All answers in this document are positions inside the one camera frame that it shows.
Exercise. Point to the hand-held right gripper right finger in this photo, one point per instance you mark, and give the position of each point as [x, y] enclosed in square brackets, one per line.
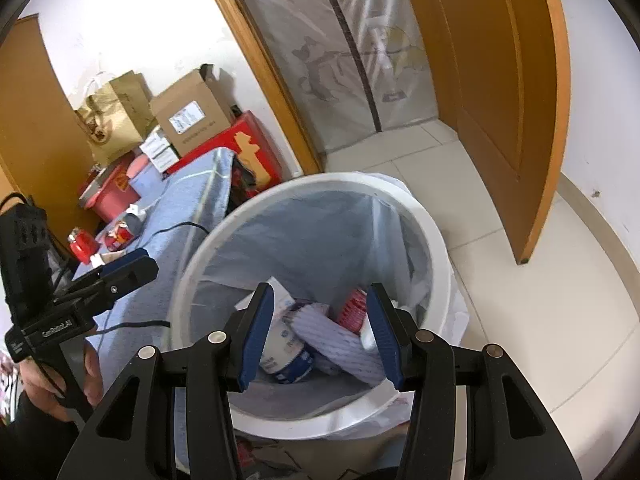
[384, 337]

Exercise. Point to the white flat box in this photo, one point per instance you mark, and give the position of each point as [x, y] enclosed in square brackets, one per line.
[157, 149]
[166, 162]
[155, 136]

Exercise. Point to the red plastic basket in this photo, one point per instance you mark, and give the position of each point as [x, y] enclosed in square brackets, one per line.
[112, 195]

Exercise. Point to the white trash bin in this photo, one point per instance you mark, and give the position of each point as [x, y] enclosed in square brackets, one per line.
[430, 240]

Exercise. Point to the white and blue yogurt cup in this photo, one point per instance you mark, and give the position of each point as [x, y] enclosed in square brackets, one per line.
[287, 355]

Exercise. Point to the gold paper bag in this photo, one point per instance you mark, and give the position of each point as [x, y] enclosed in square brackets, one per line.
[117, 115]

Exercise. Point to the white power adapter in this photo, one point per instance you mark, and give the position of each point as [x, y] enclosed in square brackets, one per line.
[134, 213]

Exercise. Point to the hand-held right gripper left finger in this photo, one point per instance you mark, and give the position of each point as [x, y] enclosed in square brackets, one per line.
[257, 342]

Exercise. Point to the wooden wardrobe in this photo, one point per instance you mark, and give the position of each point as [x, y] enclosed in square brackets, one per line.
[35, 135]

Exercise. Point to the blue checked tablecloth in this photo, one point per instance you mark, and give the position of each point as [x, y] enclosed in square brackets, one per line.
[165, 220]

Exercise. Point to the clear bin liner bag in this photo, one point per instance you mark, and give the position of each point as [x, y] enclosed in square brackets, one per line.
[325, 230]

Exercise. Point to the person's left hand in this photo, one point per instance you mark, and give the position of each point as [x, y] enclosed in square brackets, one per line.
[92, 375]

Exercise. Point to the wooden door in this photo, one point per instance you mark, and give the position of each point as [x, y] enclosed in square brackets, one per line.
[480, 85]

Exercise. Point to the red drink can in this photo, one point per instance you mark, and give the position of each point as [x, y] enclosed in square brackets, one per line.
[352, 307]

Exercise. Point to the wooden door frame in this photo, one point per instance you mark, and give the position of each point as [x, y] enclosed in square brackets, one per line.
[260, 60]

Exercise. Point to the brown cardboard box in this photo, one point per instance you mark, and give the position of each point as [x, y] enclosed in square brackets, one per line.
[192, 115]

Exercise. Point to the red snack packet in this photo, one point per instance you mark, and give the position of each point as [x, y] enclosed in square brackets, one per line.
[119, 237]

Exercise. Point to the white paper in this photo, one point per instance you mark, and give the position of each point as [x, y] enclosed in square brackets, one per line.
[369, 338]

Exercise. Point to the clear plastic zip curtain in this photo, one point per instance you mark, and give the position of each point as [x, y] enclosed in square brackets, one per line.
[340, 45]

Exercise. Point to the red flat gift box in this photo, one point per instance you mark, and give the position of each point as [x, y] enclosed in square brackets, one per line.
[250, 135]

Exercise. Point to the person's dark clothing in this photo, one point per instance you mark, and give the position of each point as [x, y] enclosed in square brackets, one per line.
[35, 445]

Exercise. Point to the red jar with metal lid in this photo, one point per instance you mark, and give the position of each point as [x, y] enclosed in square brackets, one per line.
[84, 247]

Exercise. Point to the light purple cloth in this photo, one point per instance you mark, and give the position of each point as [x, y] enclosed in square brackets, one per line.
[330, 335]

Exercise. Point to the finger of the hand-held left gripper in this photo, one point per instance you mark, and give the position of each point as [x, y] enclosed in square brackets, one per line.
[132, 272]

